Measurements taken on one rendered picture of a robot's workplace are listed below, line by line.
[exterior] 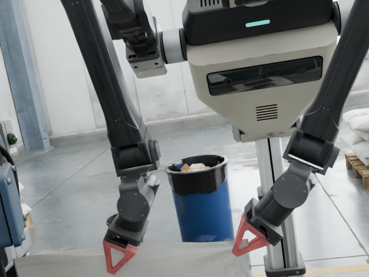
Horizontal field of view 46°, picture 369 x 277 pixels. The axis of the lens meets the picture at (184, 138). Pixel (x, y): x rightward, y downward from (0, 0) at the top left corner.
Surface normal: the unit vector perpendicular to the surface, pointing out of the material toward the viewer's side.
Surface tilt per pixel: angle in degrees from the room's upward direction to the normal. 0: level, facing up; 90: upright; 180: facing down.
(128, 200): 91
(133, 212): 91
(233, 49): 40
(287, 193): 79
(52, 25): 90
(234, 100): 130
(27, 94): 90
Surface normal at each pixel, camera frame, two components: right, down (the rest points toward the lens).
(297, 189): -0.33, 0.03
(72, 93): -0.11, 0.19
